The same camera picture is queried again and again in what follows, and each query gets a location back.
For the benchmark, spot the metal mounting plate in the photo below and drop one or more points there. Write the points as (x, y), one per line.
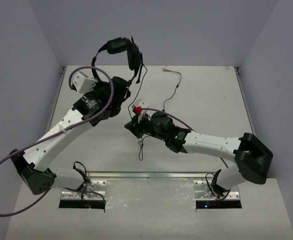
(99, 188)
(202, 192)

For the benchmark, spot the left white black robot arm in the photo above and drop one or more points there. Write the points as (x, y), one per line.
(33, 164)

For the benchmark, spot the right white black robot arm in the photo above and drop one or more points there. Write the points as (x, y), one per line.
(251, 158)

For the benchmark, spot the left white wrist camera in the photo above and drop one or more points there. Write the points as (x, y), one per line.
(82, 83)

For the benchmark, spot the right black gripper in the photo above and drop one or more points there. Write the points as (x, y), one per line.
(135, 127)

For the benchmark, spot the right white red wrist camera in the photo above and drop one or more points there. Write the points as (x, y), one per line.
(139, 108)

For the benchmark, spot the aluminium rail table front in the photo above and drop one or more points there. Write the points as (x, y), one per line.
(145, 174)

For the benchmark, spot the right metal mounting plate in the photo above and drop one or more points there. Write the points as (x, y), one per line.
(202, 192)

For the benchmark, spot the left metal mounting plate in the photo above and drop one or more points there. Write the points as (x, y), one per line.
(99, 188)

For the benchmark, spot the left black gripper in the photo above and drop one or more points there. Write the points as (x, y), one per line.
(123, 89)

